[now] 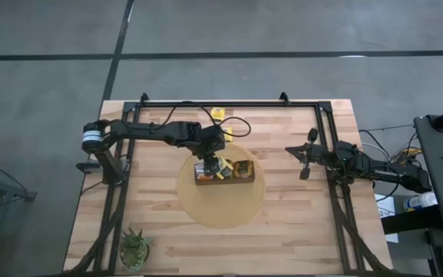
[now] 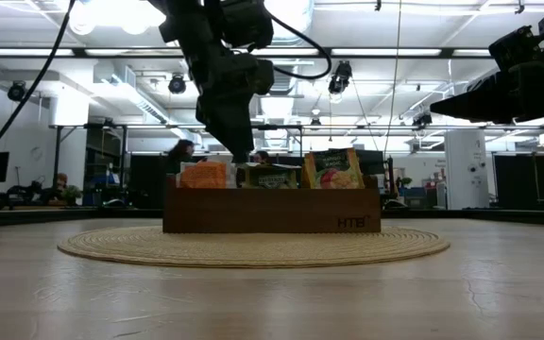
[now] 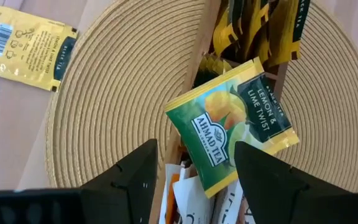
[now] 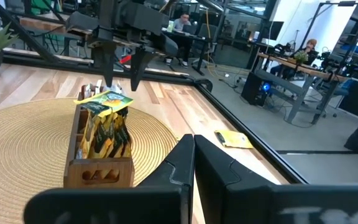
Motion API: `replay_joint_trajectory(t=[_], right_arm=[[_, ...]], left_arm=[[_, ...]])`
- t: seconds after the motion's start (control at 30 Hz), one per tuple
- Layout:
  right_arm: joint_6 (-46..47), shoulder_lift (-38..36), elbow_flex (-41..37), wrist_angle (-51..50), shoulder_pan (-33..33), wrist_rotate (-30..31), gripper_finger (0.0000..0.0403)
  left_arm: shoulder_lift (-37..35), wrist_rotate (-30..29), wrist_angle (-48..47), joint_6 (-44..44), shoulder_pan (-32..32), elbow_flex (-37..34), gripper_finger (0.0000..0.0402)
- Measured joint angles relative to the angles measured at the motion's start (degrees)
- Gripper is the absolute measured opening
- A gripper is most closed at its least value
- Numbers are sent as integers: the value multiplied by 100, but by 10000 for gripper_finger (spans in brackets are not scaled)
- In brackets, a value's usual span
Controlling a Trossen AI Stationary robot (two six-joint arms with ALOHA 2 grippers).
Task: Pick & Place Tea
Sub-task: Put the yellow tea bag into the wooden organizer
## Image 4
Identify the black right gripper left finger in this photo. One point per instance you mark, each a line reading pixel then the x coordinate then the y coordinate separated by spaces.
pixel 104 205

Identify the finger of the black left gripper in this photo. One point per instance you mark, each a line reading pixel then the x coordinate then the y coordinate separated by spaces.
pixel 140 62
pixel 110 62

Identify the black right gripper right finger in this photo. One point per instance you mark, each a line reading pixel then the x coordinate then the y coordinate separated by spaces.
pixel 244 202

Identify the wooden tea box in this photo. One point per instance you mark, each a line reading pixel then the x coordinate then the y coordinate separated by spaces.
pixel 98 172

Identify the yellow mango tea packet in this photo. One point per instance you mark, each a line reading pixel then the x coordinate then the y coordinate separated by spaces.
pixel 117 140
pixel 96 109
pixel 117 101
pixel 126 133
pixel 233 139
pixel 102 137

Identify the small red tab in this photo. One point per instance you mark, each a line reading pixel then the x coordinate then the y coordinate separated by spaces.
pixel 125 59

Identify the black desk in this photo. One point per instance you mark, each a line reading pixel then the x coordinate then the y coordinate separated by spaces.
pixel 185 35

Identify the wooden workbench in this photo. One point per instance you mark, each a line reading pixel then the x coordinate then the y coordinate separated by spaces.
pixel 42 25

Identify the round woven placemat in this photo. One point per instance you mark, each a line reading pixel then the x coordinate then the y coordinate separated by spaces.
pixel 26 149

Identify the black computer tower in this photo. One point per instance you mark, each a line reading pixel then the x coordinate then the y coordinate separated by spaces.
pixel 253 88

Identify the black monitor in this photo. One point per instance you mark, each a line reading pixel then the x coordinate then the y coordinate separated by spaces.
pixel 272 30

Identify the wooden station table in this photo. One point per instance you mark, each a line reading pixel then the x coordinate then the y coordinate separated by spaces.
pixel 297 67

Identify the small potted plant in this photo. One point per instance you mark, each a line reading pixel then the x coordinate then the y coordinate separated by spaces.
pixel 301 57

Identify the black aluminium table frame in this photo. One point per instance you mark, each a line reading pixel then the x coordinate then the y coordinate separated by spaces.
pixel 244 130

